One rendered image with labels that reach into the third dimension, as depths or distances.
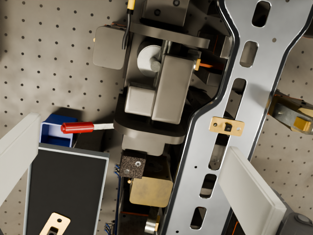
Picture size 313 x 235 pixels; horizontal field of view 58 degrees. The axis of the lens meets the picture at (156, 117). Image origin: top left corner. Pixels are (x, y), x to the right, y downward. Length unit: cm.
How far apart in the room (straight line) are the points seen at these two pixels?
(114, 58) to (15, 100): 55
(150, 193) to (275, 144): 62
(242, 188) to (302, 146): 103
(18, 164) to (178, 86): 33
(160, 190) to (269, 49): 40
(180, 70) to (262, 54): 29
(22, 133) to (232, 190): 13
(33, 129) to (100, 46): 39
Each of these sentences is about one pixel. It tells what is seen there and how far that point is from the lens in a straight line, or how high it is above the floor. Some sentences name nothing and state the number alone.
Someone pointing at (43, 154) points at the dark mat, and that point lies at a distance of 55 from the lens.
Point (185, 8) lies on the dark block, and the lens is 52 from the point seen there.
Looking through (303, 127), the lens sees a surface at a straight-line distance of 68.
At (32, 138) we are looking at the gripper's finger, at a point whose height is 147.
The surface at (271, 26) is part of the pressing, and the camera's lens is 70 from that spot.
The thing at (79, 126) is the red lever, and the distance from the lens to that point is 53.
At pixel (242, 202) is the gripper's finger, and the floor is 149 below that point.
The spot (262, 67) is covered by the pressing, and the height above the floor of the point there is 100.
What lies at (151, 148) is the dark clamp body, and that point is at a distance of 61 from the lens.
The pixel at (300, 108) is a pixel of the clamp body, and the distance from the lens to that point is 72.
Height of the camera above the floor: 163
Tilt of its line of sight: 70 degrees down
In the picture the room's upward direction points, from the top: 167 degrees clockwise
